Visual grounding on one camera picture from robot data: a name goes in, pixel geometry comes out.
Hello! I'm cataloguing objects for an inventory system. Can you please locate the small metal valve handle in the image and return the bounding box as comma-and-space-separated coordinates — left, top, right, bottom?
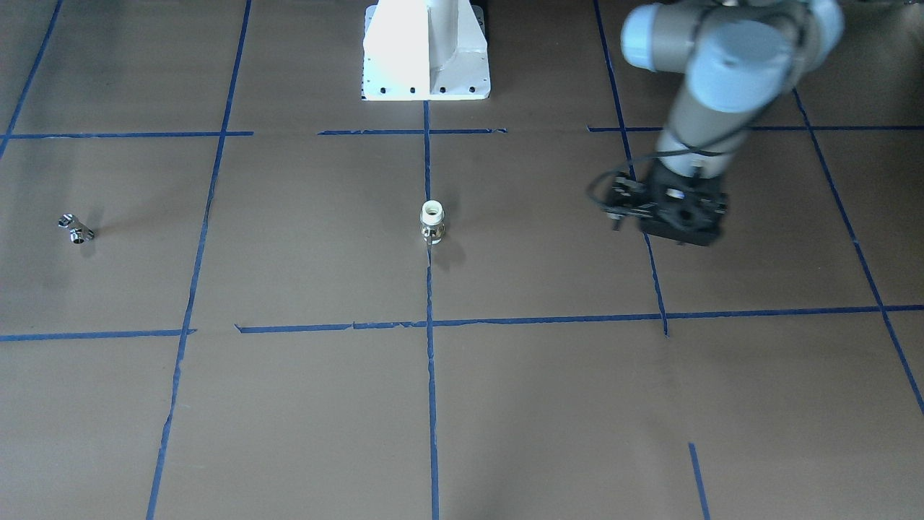
57, 214, 95, 246

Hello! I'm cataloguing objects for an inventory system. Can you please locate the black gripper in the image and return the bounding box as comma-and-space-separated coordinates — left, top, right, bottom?
640, 160, 728, 246

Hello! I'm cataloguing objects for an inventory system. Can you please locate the white PPR valve fitting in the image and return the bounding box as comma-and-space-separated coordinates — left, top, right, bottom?
419, 199, 446, 248

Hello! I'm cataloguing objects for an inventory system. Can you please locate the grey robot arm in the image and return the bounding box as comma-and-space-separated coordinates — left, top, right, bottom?
608, 1, 845, 246

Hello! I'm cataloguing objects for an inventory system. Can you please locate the brown paper table cover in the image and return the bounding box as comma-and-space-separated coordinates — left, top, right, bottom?
2, 1, 922, 519

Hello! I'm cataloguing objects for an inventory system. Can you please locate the white mounting column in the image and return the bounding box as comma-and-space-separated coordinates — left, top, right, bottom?
361, 1, 492, 102

